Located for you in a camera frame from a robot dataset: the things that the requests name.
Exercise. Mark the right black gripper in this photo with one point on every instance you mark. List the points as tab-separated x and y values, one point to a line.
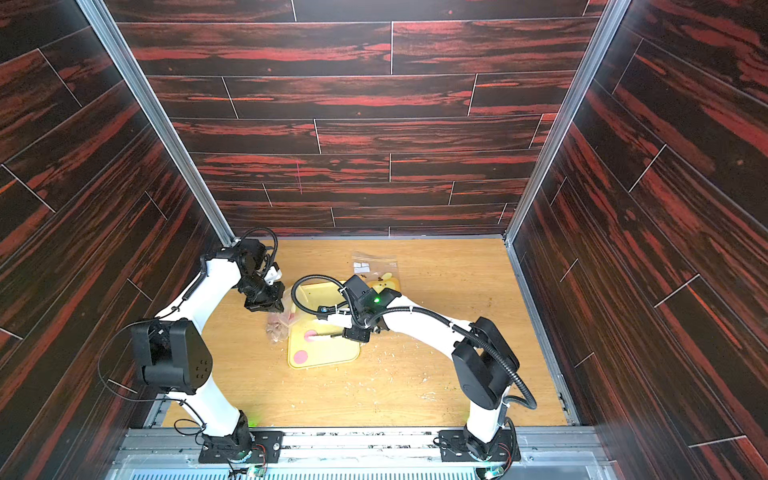
358	332

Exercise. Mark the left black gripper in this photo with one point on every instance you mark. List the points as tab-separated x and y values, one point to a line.
275	303

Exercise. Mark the clear resealable bag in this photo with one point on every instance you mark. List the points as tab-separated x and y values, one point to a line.
279	324

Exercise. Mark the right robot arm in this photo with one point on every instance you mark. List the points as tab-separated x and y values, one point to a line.
486	368

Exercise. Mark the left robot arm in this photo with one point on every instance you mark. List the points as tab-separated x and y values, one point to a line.
171	355

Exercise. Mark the yellow plastic tray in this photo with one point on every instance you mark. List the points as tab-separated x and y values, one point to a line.
322	353

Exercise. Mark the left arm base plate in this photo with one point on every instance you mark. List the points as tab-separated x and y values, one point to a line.
260	447

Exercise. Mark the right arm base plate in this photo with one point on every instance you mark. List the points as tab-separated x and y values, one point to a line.
458	445

